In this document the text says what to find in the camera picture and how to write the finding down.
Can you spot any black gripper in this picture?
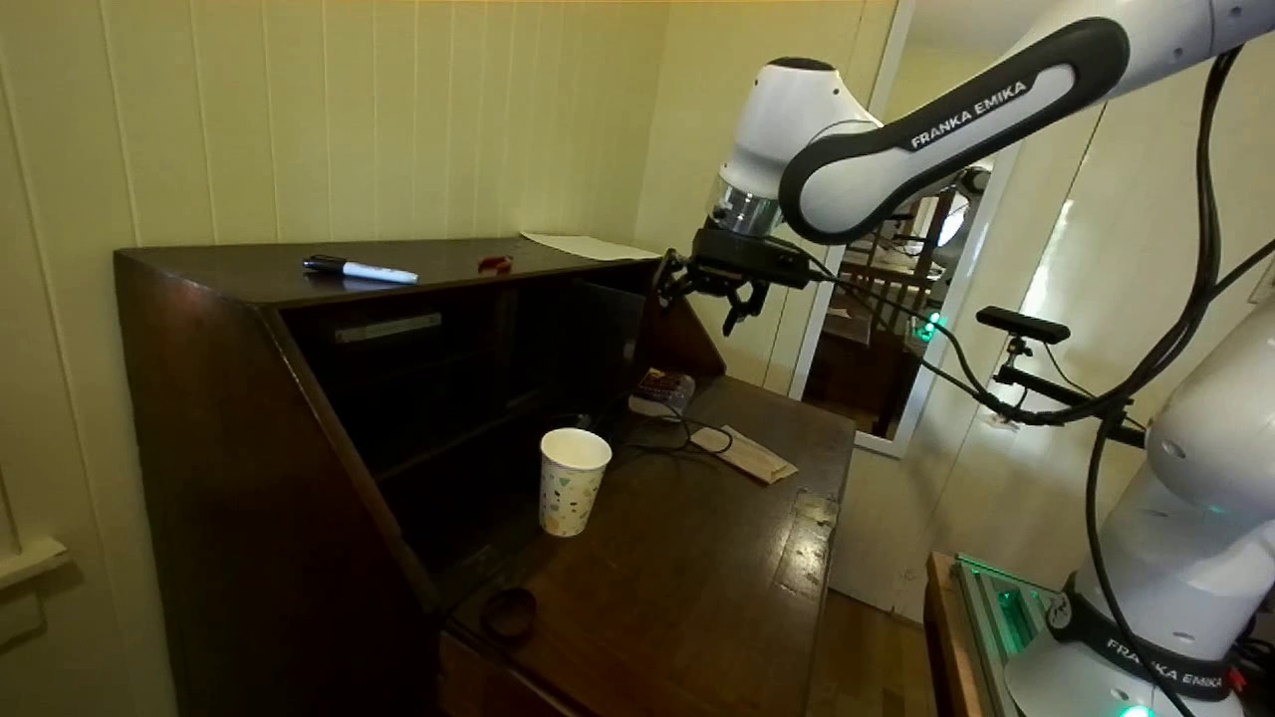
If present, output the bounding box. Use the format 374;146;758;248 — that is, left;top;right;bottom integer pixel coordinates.
687;221;818;334

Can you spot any white dotted paper cup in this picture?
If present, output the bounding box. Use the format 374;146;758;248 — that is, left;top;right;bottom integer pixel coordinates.
535;425;616;540

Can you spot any white door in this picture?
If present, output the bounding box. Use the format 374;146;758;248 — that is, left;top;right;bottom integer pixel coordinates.
713;0;896;403

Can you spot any small square coaster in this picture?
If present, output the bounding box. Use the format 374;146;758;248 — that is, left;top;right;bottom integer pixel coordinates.
683;423;737;458

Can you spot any dark wooden chair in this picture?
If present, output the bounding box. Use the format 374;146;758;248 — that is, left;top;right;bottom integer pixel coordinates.
828;172;993;362

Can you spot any tan notepad stack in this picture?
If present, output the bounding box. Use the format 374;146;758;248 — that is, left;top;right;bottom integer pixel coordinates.
713;423;802;488

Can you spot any white paper sheet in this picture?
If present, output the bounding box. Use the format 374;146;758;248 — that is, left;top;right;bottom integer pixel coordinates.
517;231;665;268

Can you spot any dark wooden secretary desk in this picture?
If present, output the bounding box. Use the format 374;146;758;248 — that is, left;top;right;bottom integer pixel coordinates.
110;233;859;717

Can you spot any black and white marker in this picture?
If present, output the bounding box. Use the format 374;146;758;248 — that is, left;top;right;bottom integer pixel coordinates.
297;249;423;292

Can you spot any round black disc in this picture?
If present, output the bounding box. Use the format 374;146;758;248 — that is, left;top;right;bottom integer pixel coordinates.
474;583;541;649

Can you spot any light wooden robot table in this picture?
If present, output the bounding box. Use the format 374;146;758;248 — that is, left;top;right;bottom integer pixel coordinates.
920;549;1013;717

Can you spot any thin black cord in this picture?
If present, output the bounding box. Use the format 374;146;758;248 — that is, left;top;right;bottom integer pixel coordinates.
612;415;742;471

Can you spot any black external camera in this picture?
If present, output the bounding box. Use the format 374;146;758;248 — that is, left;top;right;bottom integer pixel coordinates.
972;302;1075;352

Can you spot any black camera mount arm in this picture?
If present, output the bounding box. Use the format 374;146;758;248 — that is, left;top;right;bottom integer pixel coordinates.
993;334;1148;451

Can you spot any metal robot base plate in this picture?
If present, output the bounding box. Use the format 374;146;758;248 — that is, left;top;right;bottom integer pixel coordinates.
953;549;1275;717

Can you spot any black base cable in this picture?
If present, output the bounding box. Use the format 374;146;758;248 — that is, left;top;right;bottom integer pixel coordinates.
1078;415;1197;717

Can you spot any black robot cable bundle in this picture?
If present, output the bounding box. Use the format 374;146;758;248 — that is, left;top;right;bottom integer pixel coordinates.
794;45;1275;434

